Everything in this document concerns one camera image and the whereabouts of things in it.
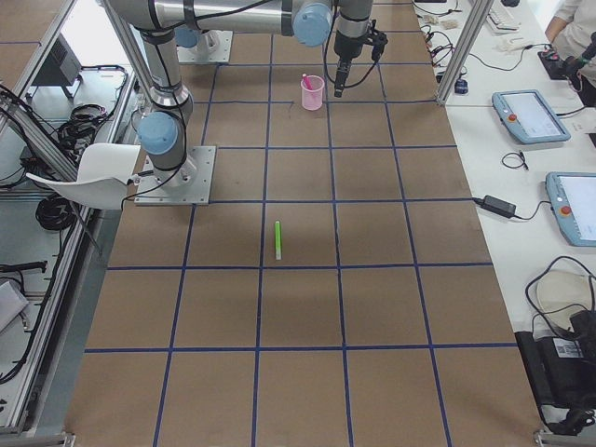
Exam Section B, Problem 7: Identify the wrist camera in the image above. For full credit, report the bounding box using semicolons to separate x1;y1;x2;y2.
364;25;388;63

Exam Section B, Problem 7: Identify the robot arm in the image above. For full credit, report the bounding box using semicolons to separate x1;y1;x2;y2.
106;0;387;112

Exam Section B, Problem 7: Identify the black power adapter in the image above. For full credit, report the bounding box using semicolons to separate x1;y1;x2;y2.
472;195;516;219

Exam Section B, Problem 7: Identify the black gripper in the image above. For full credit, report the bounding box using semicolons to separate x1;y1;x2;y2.
333;31;366;98

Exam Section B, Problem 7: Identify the blue teach pendant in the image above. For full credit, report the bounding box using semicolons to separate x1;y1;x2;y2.
546;171;595;247
492;89;571;144

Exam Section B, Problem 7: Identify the pink pen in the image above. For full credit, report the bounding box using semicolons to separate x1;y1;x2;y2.
302;74;314;91

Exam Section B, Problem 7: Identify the aluminium frame post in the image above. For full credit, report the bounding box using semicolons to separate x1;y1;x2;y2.
436;0;494;106

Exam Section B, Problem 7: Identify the pink mesh cup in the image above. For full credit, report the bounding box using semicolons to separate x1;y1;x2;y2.
301;74;325;111

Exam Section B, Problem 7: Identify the white chair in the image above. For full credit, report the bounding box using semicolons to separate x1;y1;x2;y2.
26;142;141;210

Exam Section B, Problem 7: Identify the green pen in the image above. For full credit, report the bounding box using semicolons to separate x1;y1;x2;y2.
274;220;282;261

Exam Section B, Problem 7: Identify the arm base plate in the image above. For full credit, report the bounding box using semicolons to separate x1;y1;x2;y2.
175;27;233;65
133;146;216;206

